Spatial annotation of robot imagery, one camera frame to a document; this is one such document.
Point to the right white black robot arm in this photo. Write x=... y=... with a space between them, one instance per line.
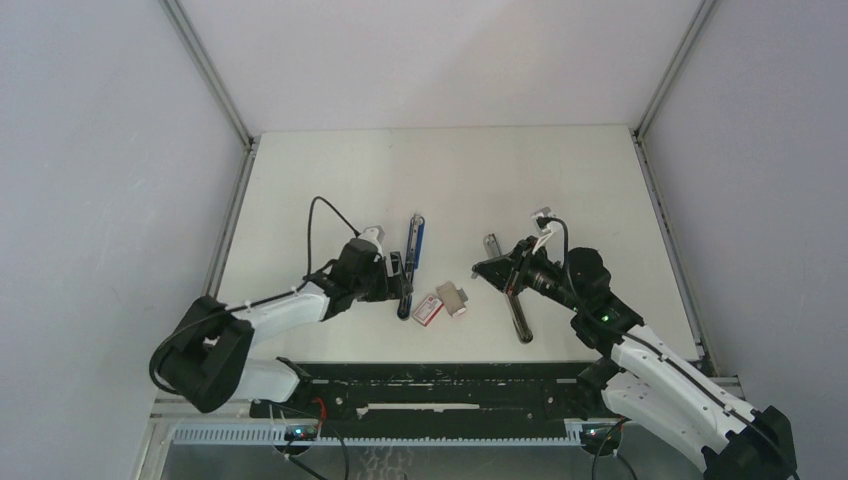
x=640 y=378

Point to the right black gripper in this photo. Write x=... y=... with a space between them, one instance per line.
x=499 y=270

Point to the aluminium front rail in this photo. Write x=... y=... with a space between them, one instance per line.
x=172 y=407

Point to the left aluminium frame post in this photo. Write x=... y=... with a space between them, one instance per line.
x=183 y=26

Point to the staple box tray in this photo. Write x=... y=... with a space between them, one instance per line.
x=452 y=298

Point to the right aluminium frame post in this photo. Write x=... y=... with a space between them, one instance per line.
x=687 y=46

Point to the silver white stapler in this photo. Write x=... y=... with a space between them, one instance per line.
x=523 y=331

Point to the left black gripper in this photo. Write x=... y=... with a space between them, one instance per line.
x=396 y=286

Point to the left green circuit board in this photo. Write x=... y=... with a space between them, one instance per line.
x=301 y=434

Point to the red white staple box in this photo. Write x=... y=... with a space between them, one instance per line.
x=427 y=310

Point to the right green circuit board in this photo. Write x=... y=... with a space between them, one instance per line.
x=596 y=435

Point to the blue black stapler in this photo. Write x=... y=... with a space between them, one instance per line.
x=412 y=256

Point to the green circuit board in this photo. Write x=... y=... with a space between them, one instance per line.
x=301 y=434
x=596 y=435

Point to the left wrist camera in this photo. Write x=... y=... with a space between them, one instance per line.
x=374 y=235

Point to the aluminium frame post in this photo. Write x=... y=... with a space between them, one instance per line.
x=687 y=46
x=183 y=26

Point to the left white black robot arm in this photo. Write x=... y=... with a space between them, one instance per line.
x=207 y=358

